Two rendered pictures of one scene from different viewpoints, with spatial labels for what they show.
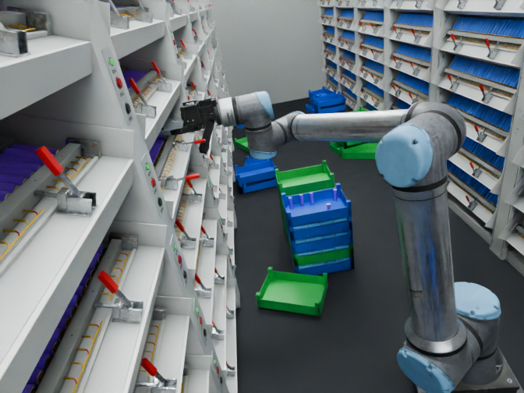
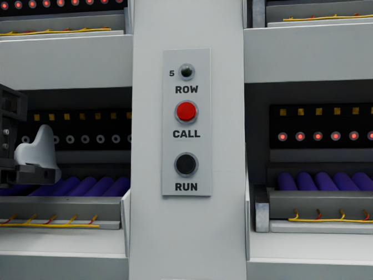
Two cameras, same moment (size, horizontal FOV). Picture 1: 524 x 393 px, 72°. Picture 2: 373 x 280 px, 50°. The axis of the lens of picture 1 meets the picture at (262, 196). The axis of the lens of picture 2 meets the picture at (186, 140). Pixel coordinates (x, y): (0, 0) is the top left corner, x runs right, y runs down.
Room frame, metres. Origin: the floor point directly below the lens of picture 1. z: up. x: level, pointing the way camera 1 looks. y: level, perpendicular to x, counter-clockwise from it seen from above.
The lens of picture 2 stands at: (1.38, -0.12, 0.94)
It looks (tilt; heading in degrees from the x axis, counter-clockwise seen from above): 6 degrees up; 98
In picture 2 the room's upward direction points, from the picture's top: straight up
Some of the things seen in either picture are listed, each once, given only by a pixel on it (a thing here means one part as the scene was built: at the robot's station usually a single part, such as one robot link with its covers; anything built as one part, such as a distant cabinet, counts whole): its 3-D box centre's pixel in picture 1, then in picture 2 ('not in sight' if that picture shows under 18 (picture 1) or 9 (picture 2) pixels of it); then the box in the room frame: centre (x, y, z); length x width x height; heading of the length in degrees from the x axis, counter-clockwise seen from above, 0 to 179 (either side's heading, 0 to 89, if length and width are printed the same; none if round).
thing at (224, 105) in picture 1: (226, 112); not in sight; (1.16, 0.06, 0.97); 0.10 x 0.05 x 0.09; 0
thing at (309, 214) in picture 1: (315, 203); not in sight; (1.52, -0.25, 0.36); 0.30 x 0.20 x 0.08; 89
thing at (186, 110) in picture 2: not in sight; (186, 112); (1.34, 0.20, 1.00); 0.02 x 0.01 x 0.02; 0
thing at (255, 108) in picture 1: (253, 108); not in sight; (1.16, -0.02, 0.97); 0.12 x 0.09 x 0.10; 90
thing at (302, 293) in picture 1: (292, 289); not in sight; (1.30, -0.06, 0.04); 0.30 x 0.20 x 0.08; 66
